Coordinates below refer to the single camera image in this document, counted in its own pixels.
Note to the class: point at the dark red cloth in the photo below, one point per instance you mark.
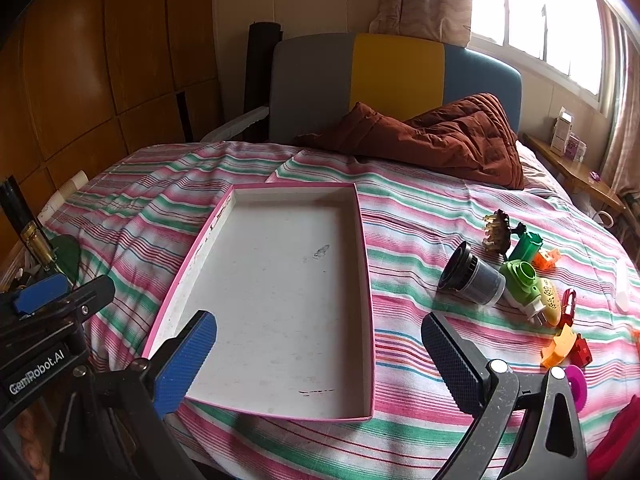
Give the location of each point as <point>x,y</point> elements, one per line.
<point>620,445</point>

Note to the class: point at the bottle with gold neck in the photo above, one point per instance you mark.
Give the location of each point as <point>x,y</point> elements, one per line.
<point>35,245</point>

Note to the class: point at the translucent white tube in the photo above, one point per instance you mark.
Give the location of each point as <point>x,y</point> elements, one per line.
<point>622,290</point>

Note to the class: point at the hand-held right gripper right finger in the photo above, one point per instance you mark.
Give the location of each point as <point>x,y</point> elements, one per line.
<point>450,360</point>

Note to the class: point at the window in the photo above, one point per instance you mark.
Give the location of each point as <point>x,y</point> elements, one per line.
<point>525,10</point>

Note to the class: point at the red plastic block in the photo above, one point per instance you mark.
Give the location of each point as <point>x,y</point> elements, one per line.
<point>582,352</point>

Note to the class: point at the stack of white paper cups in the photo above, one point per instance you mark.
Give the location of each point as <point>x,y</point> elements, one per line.
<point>70,185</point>

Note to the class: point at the dark green plastic toy piece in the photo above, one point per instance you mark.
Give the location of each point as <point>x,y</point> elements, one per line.
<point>527,247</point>

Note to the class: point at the orange plastic toy piece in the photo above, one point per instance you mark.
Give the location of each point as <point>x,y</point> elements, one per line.
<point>560,347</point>

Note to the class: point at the black grey cylindrical canister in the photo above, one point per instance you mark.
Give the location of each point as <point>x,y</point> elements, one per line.
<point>465,275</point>

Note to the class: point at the white carton box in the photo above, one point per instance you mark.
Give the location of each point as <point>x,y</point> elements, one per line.
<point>561,132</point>

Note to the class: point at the wooden side table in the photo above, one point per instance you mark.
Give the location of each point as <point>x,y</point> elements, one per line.
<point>565,165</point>

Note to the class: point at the small orange plastic bracket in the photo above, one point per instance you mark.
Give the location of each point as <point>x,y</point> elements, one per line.
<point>546,259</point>

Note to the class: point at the brown quilted blanket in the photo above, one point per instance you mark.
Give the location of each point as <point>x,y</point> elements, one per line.
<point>450,145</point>

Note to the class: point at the pale pillow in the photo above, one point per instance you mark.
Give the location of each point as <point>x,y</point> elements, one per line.
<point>535,170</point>

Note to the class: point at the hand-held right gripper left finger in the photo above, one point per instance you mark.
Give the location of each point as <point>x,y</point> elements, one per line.
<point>185,360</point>

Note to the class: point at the purple small box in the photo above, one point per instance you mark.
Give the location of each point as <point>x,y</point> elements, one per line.
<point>575,149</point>

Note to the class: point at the wooden wardrobe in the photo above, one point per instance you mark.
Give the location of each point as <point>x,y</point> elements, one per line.
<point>75,60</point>

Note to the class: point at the brown hair claw clip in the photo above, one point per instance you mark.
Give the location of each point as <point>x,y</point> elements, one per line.
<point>497,232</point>

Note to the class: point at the red shiny clip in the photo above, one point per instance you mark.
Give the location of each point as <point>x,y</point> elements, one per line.
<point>567,310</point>

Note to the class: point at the beige patterned curtain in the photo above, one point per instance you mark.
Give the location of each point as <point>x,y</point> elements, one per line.
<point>425,0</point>
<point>622,125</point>

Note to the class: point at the striped bedsheet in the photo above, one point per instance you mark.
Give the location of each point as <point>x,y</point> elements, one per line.
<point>425,210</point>

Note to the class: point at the yellow oval plastic item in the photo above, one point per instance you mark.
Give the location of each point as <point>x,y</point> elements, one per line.
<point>549,302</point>

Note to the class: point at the green plug-in mosquito repeller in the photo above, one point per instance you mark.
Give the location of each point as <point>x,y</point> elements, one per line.
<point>520,277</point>

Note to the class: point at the grey yellow blue headboard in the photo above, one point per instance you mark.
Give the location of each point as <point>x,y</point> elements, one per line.
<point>315,90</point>

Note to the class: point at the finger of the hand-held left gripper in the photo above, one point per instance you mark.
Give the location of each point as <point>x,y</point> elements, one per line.
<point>42,294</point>

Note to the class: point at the pink shallow box tray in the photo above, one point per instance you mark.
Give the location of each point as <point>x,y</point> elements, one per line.
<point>280,285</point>

